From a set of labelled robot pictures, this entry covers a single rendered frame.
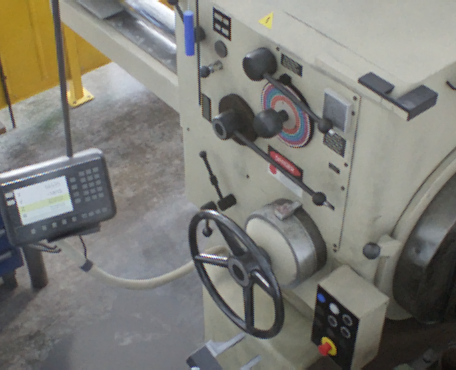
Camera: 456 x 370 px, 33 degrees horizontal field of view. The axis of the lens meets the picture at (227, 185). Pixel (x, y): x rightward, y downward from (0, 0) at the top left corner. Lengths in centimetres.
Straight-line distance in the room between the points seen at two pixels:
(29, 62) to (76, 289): 146
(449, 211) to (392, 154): 28
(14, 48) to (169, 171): 109
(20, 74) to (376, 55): 311
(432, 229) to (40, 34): 304
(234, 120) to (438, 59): 57
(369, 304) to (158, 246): 208
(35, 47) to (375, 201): 304
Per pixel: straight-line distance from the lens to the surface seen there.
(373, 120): 170
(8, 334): 366
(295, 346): 276
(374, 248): 185
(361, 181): 182
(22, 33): 449
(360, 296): 195
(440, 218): 197
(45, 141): 458
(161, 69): 292
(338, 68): 173
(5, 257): 357
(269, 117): 184
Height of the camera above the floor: 284
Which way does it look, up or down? 43 degrees down
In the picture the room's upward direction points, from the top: straight up
